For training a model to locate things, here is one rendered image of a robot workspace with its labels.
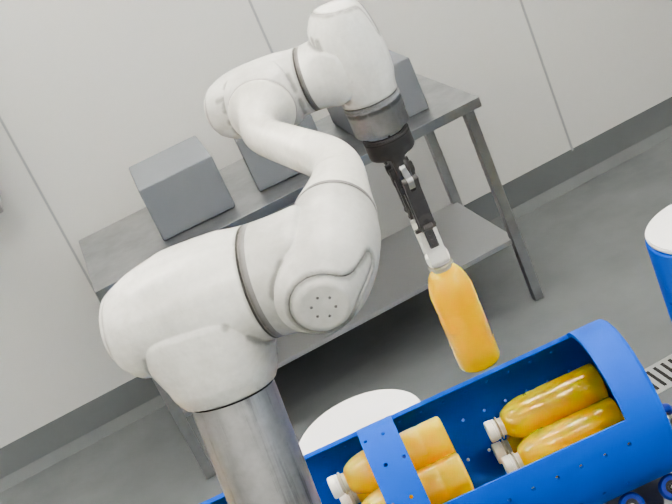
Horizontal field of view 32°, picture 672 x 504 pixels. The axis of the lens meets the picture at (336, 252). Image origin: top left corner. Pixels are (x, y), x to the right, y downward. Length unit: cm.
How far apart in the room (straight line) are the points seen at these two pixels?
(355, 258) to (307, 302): 7
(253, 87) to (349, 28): 16
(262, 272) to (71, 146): 384
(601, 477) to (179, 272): 93
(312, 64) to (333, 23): 7
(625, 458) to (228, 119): 83
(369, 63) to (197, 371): 63
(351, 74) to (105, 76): 333
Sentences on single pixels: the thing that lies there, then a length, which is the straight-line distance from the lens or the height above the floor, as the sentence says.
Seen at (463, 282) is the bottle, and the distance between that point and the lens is 188.
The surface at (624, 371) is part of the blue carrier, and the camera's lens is 194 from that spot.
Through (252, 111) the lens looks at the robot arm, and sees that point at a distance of 167.
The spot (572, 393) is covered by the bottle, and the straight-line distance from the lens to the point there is 206.
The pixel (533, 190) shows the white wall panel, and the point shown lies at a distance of 564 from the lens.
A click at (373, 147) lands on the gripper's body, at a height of 170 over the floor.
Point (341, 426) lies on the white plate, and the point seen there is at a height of 104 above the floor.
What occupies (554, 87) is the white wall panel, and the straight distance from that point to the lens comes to 561.
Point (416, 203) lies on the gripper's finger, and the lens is 178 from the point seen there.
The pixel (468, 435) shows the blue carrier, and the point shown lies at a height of 107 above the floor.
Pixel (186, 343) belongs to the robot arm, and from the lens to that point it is 126.
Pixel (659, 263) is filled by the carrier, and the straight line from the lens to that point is 265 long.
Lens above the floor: 224
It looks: 22 degrees down
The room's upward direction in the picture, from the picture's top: 24 degrees counter-clockwise
